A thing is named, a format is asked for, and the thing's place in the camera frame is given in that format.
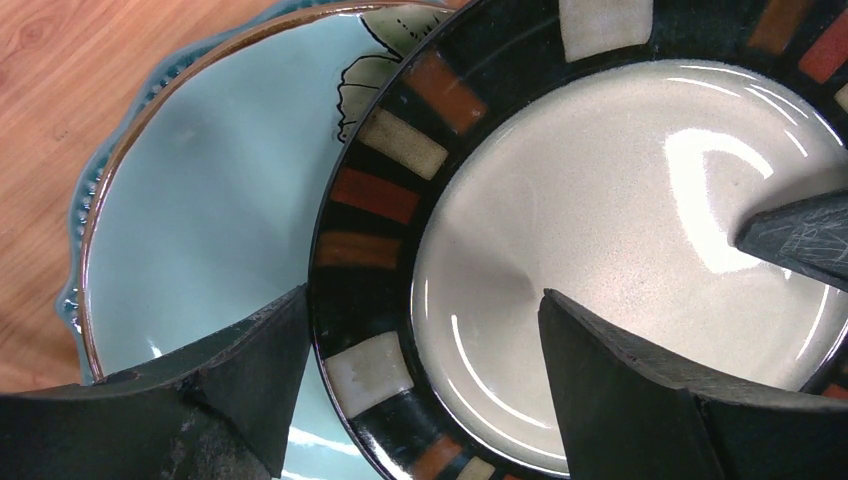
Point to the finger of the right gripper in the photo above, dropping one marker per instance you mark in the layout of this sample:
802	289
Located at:
808	237

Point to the light blue scalloped plate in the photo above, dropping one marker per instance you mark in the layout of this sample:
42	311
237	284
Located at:
199	208

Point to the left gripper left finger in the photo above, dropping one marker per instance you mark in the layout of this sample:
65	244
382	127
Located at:
218	408

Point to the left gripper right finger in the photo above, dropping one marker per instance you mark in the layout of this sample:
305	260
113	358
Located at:
628	408

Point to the black rimmed white plate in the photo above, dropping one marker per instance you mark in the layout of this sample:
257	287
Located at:
608	150

